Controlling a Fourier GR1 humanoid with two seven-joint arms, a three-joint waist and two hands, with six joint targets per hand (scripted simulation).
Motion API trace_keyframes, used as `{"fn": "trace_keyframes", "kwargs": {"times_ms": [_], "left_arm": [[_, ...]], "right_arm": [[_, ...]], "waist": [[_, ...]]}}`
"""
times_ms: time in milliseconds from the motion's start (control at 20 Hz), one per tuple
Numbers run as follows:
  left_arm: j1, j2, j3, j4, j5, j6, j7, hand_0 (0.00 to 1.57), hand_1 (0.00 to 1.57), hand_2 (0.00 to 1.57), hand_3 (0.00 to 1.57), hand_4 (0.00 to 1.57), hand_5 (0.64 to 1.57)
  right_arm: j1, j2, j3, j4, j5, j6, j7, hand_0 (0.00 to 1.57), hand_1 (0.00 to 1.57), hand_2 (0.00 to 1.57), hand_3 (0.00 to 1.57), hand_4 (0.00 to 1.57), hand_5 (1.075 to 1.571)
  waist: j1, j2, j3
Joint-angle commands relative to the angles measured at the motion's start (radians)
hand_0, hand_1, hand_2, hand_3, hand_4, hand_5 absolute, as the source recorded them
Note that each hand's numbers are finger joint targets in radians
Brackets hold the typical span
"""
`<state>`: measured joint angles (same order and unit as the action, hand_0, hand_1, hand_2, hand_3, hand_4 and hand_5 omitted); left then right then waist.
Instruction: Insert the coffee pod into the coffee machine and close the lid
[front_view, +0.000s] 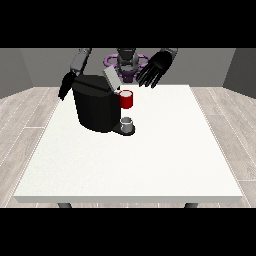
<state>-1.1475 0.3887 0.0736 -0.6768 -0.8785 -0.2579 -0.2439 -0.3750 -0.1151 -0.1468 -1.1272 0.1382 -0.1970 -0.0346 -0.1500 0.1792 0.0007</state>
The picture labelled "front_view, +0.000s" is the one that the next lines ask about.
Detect black coffee machine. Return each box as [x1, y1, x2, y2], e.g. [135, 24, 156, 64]
[71, 74, 136, 136]

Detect pale grey machine lid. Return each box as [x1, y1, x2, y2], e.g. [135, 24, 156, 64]
[102, 65, 122, 91]

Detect red pod holder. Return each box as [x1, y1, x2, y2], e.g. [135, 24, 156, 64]
[118, 89, 135, 110]

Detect grey robot trunk purple rings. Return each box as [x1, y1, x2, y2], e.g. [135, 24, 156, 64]
[103, 48, 150, 84]

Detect small grey cup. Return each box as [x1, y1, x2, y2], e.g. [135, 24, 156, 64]
[119, 116, 135, 134]

